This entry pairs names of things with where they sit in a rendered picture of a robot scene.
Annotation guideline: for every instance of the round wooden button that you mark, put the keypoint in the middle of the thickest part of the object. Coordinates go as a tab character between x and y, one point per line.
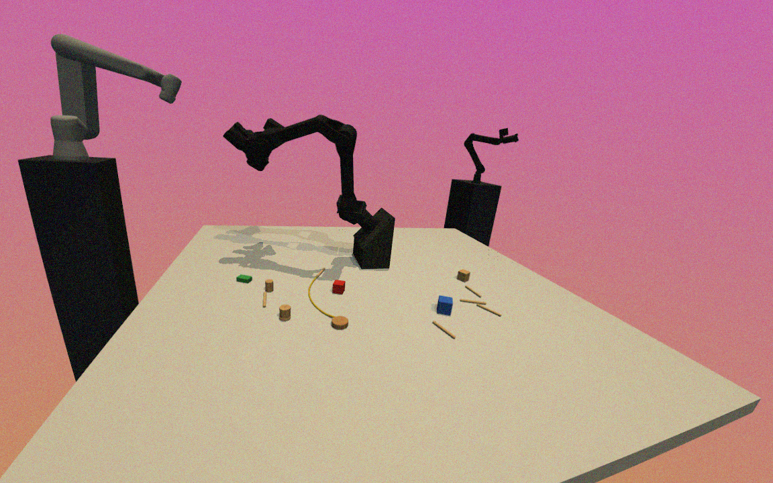
339	322

